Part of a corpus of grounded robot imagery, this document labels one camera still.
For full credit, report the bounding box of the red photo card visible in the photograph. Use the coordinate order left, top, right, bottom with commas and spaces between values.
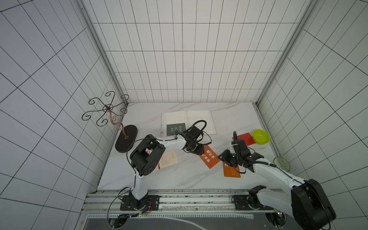
237, 133, 255, 146

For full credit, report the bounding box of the green photo card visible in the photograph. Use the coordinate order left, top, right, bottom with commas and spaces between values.
166, 123, 186, 136

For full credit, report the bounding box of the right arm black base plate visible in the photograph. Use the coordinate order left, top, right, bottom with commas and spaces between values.
231, 195, 274, 211

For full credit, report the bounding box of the orange tilted photo card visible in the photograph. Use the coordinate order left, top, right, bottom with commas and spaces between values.
200, 145, 220, 169

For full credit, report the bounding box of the white photo album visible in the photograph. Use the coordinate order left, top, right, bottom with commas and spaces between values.
161, 110, 217, 138

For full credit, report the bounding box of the cream text photo card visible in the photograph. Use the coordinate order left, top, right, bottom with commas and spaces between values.
156, 151, 178, 170

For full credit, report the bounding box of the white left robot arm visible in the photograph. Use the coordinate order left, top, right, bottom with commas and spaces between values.
129, 128, 206, 201

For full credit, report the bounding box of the copper wire jewelry stand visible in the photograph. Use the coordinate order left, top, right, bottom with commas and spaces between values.
81, 91, 138, 153

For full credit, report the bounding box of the clear green glass cup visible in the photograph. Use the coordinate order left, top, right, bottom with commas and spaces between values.
273, 157, 291, 172

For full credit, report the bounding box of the aluminium mounting rail frame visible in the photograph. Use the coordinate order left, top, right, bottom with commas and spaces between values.
76, 187, 295, 230

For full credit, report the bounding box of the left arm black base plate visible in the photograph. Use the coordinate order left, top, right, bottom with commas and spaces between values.
120, 195, 160, 212

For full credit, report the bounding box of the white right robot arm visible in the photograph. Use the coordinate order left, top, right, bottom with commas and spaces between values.
218, 139, 336, 230

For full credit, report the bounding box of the lime green plastic bowl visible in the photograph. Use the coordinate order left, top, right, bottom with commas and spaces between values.
252, 129, 270, 145

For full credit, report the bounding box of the orange upright photo card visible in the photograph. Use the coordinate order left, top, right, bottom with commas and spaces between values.
223, 163, 241, 178

